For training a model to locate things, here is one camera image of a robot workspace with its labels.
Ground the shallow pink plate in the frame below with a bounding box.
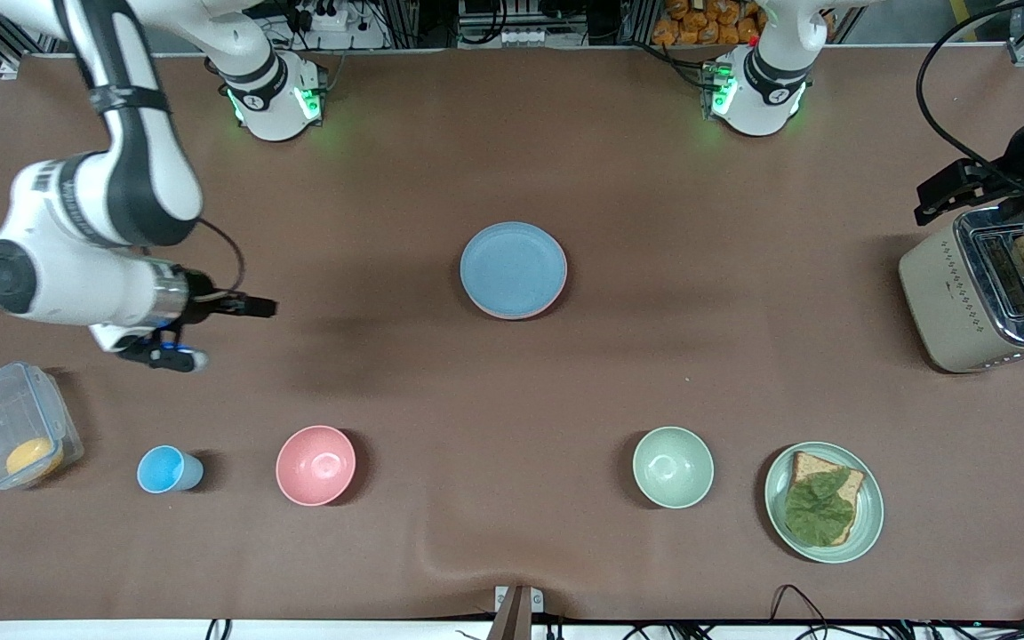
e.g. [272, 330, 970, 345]
[474, 298, 562, 322]

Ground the shallow blue plate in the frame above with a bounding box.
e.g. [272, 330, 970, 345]
[460, 221, 568, 318]

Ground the beige and chrome toaster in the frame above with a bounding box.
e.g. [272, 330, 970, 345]
[899, 206, 1024, 374]

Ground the blue cup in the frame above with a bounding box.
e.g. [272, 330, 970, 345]
[137, 445, 204, 494]

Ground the pink bowl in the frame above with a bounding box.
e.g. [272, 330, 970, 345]
[276, 426, 357, 507]

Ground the brown toast slice on plate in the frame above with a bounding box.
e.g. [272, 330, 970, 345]
[786, 452, 866, 545]

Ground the orange snack packets pile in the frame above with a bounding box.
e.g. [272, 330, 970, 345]
[652, 0, 766, 47]

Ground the white power strip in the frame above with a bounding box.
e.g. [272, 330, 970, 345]
[285, 0, 362, 33]

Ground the green plate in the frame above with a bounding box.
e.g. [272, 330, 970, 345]
[764, 442, 884, 564]

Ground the green lettuce leaf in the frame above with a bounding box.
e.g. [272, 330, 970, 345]
[784, 469, 855, 547]

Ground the green bowl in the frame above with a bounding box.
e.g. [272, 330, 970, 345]
[633, 427, 715, 509]

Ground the metal table clamp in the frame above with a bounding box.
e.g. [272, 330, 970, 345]
[494, 585, 545, 640]

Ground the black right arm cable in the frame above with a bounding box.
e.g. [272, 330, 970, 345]
[195, 217, 247, 300]

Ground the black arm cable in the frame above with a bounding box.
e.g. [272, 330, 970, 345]
[916, 0, 1024, 195]
[195, 217, 247, 300]

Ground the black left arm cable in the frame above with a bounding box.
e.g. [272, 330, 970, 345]
[916, 0, 1024, 195]

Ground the black cable at table edge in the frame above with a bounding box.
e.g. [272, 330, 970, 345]
[770, 584, 842, 628]

